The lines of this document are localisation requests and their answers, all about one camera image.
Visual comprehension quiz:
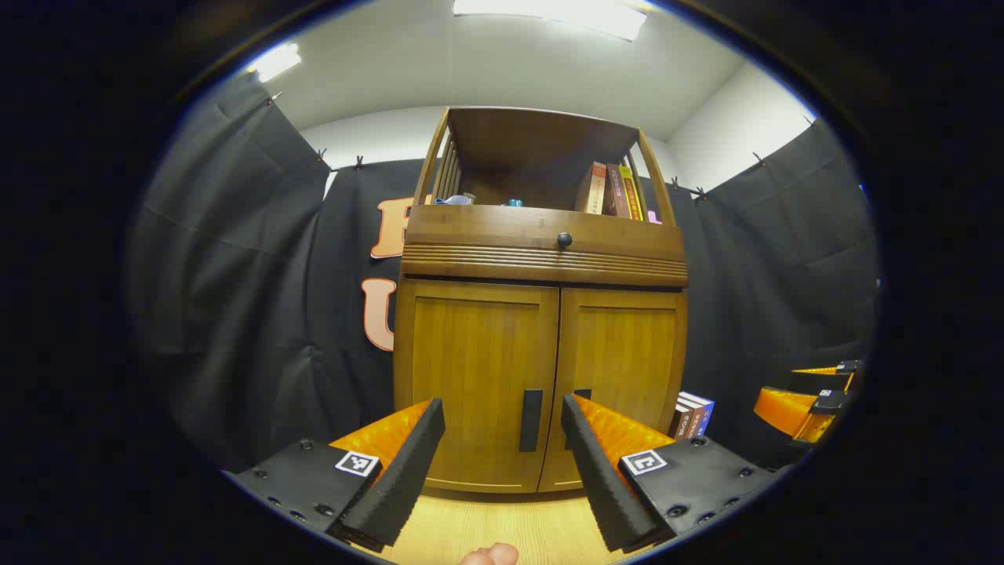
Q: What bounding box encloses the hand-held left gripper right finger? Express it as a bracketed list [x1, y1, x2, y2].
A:
[560, 393, 789, 554]

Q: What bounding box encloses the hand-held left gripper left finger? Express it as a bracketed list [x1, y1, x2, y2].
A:
[224, 398, 446, 554]

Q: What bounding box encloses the wooden shoe cabinet door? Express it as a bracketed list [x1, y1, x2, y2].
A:
[395, 280, 560, 494]
[540, 287, 689, 494]

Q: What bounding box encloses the wooden double-door shoe cabinet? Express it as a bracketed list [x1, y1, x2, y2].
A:
[392, 106, 689, 497]

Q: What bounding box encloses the blue white box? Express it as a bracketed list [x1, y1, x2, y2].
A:
[681, 391, 716, 437]

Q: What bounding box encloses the black backdrop cloth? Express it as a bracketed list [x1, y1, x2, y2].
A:
[129, 71, 879, 472]

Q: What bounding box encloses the dark brown book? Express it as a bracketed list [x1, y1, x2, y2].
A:
[606, 163, 631, 219]

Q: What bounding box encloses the light red-brown book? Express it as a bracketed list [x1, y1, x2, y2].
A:
[575, 162, 609, 215]

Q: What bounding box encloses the ceiling light panel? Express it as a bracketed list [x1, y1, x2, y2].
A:
[249, 43, 302, 83]
[453, 0, 648, 42]

